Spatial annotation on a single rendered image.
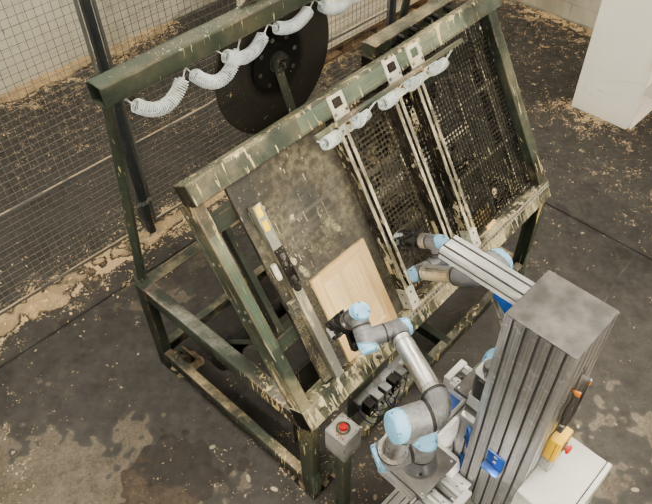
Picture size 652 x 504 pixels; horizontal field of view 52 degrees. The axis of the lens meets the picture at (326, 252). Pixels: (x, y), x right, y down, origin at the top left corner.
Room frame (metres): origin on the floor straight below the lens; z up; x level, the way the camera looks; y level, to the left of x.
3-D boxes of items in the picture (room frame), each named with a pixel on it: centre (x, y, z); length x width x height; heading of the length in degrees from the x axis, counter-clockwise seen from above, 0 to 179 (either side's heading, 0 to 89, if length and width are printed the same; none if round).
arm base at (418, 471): (1.26, -0.36, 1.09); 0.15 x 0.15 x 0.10
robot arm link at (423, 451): (1.26, -0.35, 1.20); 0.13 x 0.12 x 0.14; 109
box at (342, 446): (1.48, -0.06, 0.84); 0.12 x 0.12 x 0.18; 46
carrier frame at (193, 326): (2.82, -0.16, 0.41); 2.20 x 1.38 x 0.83; 136
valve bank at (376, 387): (1.85, -0.31, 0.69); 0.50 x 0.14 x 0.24; 136
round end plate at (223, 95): (3.04, 0.22, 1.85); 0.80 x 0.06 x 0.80; 136
